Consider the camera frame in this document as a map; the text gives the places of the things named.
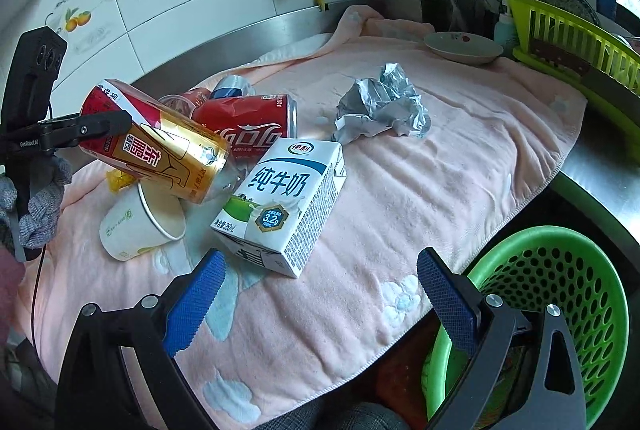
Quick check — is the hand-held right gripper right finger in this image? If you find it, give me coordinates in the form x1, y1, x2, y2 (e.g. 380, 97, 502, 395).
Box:
416, 247, 587, 430

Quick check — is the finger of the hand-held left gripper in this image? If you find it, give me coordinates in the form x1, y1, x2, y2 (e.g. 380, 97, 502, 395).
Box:
40, 110, 133, 151

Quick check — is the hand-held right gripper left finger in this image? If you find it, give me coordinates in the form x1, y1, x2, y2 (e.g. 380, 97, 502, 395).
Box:
55, 249, 228, 430

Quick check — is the yellow plastic wrapper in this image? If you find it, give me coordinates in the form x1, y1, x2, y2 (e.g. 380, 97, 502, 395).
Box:
106, 169, 138, 193

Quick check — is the gold and red drink can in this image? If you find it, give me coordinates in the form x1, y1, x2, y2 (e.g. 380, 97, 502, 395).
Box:
79, 78, 233, 205

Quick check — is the white paper cup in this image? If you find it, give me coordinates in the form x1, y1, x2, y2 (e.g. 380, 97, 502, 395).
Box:
99, 184, 187, 262

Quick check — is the red cola can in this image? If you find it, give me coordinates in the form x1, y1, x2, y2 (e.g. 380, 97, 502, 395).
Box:
192, 94, 299, 161

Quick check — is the green perforated plastic basket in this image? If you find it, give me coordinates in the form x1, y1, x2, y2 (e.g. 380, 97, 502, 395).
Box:
420, 226, 630, 430

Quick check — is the grey paper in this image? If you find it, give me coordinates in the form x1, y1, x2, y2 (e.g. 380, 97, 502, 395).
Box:
334, 63, 432, 145

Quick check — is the person's left hand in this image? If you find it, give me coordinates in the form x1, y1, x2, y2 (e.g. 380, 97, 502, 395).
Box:
0, 155, 73, 241

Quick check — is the clear plastic cup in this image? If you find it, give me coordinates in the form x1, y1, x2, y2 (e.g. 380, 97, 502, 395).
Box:
159, 94, 196, 118

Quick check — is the pink towel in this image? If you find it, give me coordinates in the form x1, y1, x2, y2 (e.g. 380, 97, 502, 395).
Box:
15, 4, 588, 428

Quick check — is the white and green milk carton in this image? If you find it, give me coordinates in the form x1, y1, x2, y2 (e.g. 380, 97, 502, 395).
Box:
209, 137, 347, 279

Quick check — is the person's grey trouser leg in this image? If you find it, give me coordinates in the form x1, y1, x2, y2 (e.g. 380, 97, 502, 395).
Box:
320, 402, 411, 430

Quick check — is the blue and silver can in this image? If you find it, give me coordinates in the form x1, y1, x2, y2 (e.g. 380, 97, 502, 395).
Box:
209, 74, 258, 100

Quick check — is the teal detergent pump bottle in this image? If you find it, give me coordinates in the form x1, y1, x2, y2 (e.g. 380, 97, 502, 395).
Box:
494, 0, 518, 55

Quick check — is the steel cleaver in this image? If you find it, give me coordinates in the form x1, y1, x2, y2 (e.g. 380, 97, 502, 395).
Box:
530, 38, 640, 98

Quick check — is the glass utensil jar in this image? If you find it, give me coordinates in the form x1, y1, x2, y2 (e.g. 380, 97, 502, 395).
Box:
440, 0, 493, 33

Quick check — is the lime green dish rack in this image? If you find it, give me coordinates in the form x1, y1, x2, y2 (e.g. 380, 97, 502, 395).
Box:
497, 0, 640, 133

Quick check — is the thin black cable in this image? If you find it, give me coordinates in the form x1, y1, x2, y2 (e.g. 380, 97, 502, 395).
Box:
27, 240, 48, 351

